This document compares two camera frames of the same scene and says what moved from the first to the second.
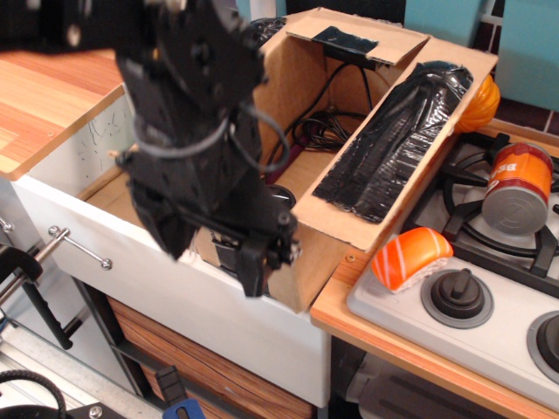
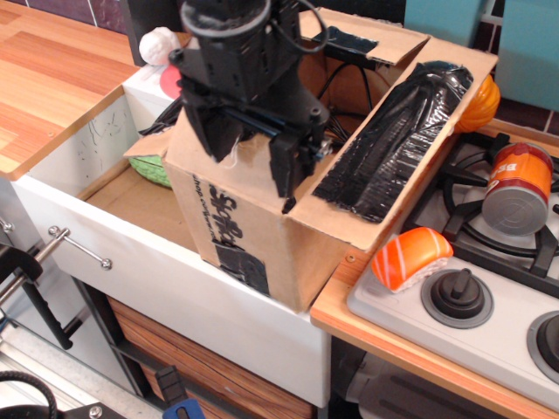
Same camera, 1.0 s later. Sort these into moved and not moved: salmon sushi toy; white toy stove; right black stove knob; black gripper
Moved: black gripper
Not moved: right black stove knob; white toy stove; salmon sushi toy
